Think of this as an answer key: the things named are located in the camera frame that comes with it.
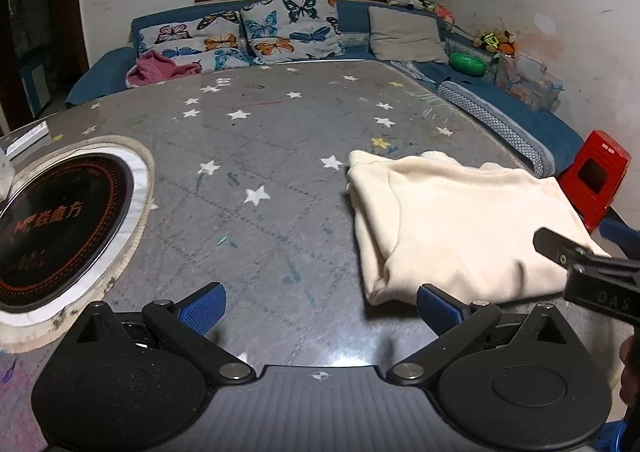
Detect pink cloth on sofa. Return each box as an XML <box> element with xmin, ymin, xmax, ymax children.
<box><xmin>125</xmin><ymin>50</ymin><xmax>202</xmax><ymax>89</ymax></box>

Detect clear plastic storage box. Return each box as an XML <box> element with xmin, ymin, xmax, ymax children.
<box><xmin>495</xmin><ymin>53</ymin><xmax>564</xmax><ymax>112</ymax></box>

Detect colourful toys pile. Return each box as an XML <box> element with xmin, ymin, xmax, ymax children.
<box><xmin>473</xmin><ymin>28</ymin><xmax>516</xmax><ymax>56</ymax></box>

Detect left butterfly pillow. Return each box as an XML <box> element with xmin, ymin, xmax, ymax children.
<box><xmin>137</xmin><ymin>11</ymin><xmax>250</xmax><ymax>72</ymax></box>

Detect right butterfly pillow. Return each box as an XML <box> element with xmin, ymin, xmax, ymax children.
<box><xmin>241</xmin><ymin>0</ymin><xmax>345</xmax><ymax>65</ymax></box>

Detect cream knit garment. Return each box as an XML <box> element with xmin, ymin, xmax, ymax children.
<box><xmin>347</xmin><ymin>151</ymin><xmax>603</xmax><ymax>306</ymax></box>

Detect blue sofa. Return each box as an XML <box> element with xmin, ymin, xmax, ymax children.
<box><xmin>64</xmin><ymin>0</ymin><xmax>586</xmax><ymax>179</ymax></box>

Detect white flat box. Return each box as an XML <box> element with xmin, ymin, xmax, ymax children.
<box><xmin>6</xmin><ymin>120</ymin><xmax>49</xmax><ymax>160</ymax></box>

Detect round black induction cooktop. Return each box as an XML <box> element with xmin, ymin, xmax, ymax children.
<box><xmin>0</xmin><ymin>153</ymin><xmax>136</xmax><ymax>302</ymax></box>

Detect butterfly pillow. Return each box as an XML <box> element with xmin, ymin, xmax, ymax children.
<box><xmin>137</xmin><ymin>11</ymin><xmax>250</xmax><ymax>72</ymax></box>
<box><xmin>241</xmin><ymin>0</ymin><xmax>345</xmax><ymax>65</ymax></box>

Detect red plastic stool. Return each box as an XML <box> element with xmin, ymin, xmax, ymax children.
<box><xmin>558</xmin><ymin>130</ymin><xmax>631</xmax><ymax>232</ymax></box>

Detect green round toy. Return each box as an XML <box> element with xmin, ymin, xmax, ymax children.
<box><xmin>449</xmin><ymin>52</ymin><xmax>487</xmax><ymax>77</ymax></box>

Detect grey cushion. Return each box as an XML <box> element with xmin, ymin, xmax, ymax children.
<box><xmin>369</xmin><ymin>7</ymin><xmax>448</xmax><ymax>64</ymax></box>

